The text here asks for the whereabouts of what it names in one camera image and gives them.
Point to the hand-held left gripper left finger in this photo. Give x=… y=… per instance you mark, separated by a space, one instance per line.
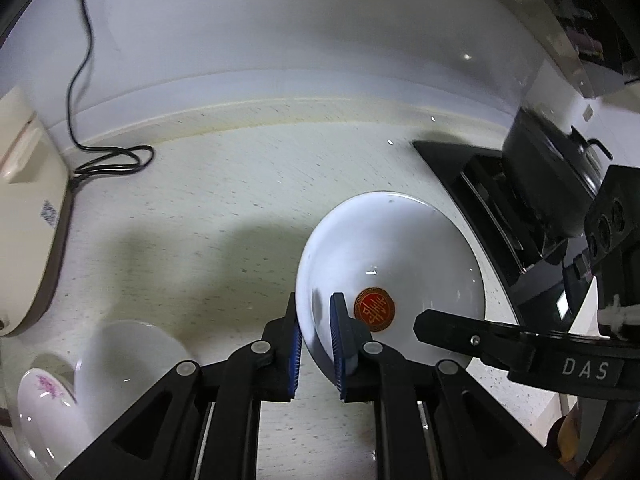
x=295 y=365

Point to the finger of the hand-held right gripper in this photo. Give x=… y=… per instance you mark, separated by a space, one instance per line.
x=460 y=332

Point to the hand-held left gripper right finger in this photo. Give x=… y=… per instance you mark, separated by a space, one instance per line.
x=339 y=360

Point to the white bowl red base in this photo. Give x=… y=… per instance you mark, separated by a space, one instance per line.
x=400 y=250

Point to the white bowl outlined flowers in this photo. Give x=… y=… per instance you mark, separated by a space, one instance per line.
x=130 y=360

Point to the white plate pink flowers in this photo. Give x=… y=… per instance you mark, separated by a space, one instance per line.
x=45 y=420

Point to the person's right hand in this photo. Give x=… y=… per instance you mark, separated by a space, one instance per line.
x=567 y=435

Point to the black gas stove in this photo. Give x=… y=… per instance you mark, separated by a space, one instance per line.
x=450 y=160

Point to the black cooking pot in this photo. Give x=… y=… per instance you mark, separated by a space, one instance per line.
x=545 y=180

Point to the cream rice cooker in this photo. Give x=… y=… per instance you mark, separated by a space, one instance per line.
x=30 y=240

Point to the range hood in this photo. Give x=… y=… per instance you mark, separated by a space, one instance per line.
x=590 y=20

